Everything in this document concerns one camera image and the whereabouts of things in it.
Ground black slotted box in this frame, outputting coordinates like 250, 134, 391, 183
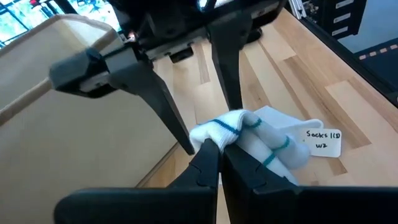
306, 0, 368, 40

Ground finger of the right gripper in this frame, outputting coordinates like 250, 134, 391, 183
49, 46, 196, 156
206, 12, 262, 111

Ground white socks teal stripes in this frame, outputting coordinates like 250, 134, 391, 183
188, 105, 324, 186

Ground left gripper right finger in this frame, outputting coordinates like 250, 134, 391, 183
221, 143, 398, 224

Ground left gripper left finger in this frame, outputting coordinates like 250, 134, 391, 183
54, 138, 221, 224

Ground white paper label tag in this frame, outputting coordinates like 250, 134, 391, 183
300, 128, 342, 158

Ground black mat orange-striped edge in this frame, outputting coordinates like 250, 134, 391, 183
354, 37, 398, 91

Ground beige fabric storage bin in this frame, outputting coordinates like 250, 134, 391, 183
0, 14, 200, 224

